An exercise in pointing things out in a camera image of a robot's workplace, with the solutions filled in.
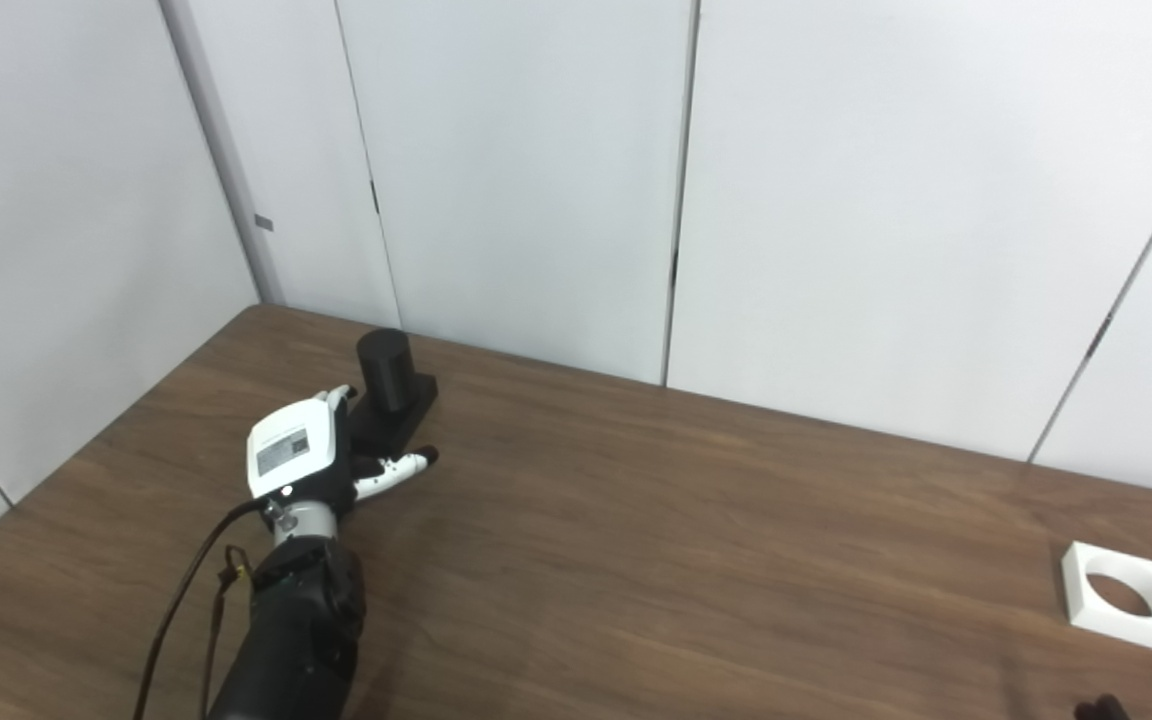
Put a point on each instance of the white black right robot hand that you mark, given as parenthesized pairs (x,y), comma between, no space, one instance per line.
(1101,708)

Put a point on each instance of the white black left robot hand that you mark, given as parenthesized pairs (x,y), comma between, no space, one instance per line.
(291,450)

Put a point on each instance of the white square piece with hole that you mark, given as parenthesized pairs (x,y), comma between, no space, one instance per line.
(1121,625)

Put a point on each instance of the black peg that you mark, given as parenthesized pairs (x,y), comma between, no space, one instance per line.
(386,375)

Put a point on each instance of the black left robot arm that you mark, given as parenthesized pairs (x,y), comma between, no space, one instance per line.
(301,630)

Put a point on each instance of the grey wall corner post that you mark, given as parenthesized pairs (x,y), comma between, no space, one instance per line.
(226,170)

